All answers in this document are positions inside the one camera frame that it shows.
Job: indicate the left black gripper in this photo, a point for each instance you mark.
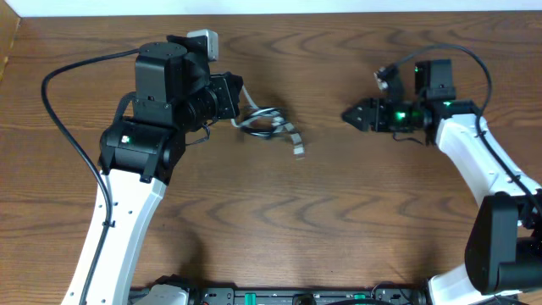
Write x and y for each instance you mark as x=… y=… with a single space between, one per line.
x=230 y=95

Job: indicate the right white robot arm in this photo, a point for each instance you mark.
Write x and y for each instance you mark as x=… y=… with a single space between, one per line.
x=503 y=252

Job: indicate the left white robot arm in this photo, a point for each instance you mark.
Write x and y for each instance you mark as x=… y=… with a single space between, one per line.
x=175 y=93

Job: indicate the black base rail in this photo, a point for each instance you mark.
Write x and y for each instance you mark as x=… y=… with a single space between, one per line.
x=176 y=290

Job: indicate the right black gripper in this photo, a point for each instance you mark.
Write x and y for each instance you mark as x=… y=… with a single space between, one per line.
x=377 y=108

